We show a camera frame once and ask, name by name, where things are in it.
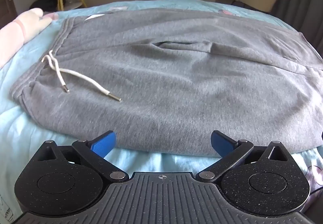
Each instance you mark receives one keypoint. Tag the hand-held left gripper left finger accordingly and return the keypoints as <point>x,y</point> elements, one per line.
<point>104,142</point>

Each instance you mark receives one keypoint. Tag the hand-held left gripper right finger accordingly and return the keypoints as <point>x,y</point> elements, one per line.
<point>221,143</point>

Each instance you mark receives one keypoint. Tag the grey sweat pants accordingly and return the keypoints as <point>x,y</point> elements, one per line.
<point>164,75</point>

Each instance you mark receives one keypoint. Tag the light blue bed sheet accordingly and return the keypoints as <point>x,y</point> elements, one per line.
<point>25,125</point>

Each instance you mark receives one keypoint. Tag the pink pillow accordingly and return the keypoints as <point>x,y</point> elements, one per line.
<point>15,32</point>

